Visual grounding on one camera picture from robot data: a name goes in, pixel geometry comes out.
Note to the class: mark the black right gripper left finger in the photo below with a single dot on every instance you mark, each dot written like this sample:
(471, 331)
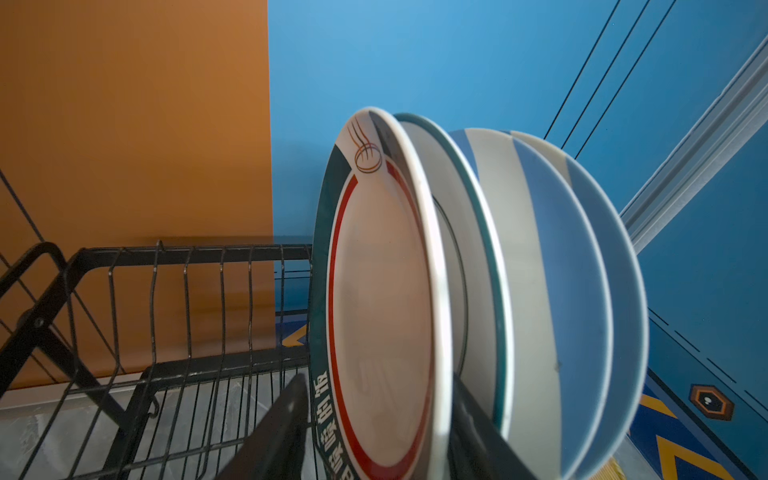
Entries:
(276, 448)

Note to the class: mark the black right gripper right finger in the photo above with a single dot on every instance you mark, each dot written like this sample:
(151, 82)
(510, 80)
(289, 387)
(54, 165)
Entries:
(476, 449)

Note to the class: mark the green cloud pattern plate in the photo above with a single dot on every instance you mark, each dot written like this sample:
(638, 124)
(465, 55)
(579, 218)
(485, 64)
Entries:
(479, 289)

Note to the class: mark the red green rimmed plate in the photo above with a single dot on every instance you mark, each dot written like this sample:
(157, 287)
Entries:
(379, 323)

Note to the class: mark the blue striped plate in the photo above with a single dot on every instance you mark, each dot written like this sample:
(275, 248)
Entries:
(560, 298)
(628, 300)

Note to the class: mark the black wire dish rack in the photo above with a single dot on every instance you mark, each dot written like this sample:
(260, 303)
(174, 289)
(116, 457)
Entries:
(148, 362)

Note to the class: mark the aluminium corner post right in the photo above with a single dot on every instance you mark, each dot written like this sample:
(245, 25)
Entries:
(731, 120)

